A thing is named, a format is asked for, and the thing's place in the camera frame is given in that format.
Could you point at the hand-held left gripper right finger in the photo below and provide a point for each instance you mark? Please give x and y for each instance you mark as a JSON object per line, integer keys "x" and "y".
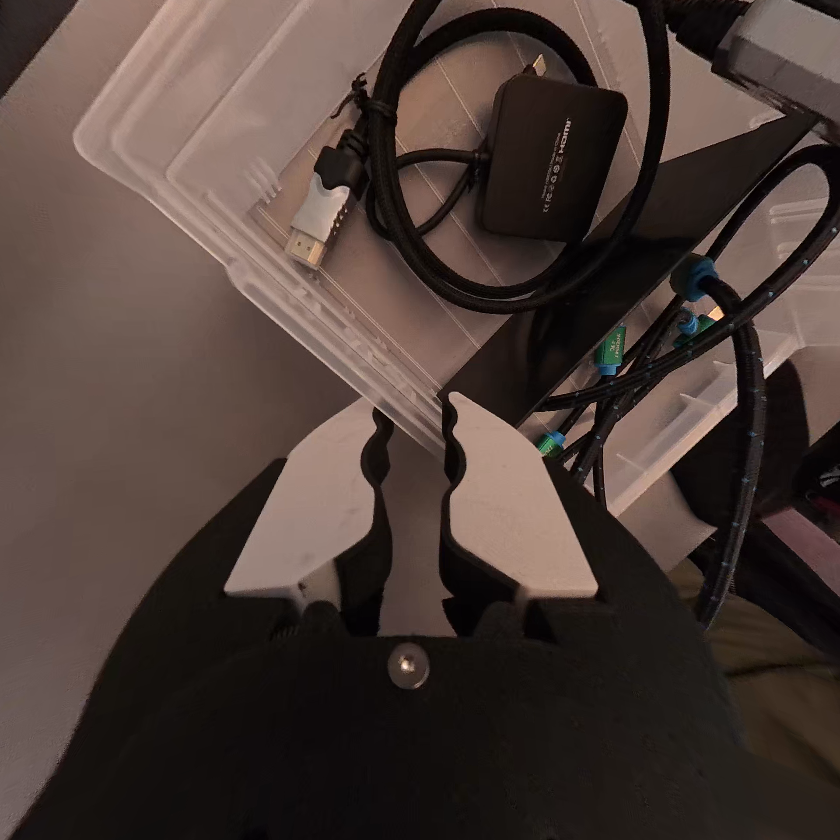
{"x": 518, "y": 518}

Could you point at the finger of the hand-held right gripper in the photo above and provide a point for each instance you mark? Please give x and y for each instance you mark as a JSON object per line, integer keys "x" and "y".
{"x": 781, "y": 65}

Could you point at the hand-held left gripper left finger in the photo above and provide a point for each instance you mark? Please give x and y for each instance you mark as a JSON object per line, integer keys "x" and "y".
{"x": 308, "y": 518}

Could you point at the clear plastic storage bin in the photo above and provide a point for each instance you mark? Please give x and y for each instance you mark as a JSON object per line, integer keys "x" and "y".
{"x": 216, "y": 131}

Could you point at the black divider plate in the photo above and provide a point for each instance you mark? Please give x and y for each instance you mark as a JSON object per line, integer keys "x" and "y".
{"x": 525, "y": 367}

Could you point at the person's olive jacket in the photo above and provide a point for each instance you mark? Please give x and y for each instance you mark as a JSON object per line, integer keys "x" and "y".
{"x": 774, "y": 643}

